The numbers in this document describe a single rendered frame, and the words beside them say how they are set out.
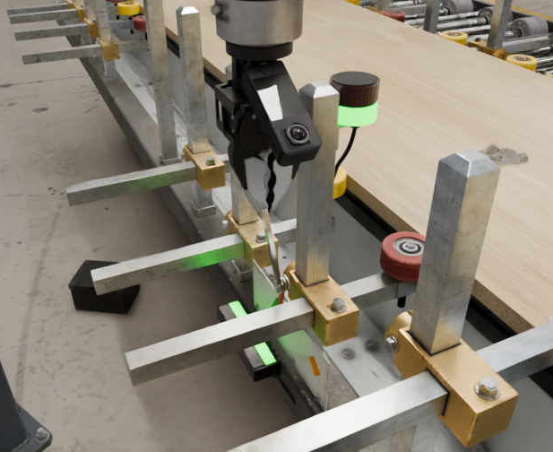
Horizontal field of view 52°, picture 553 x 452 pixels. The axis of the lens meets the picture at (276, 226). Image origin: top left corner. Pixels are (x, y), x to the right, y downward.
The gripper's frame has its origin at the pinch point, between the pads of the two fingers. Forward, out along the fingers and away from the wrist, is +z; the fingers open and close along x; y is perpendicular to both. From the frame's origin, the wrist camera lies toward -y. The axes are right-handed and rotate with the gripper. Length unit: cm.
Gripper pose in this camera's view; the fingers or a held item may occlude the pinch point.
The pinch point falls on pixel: (268, 209)
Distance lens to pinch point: 69.1
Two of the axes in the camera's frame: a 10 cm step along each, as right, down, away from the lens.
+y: -4.3, -5.0, 7.5
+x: -9.0, 2.4, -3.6
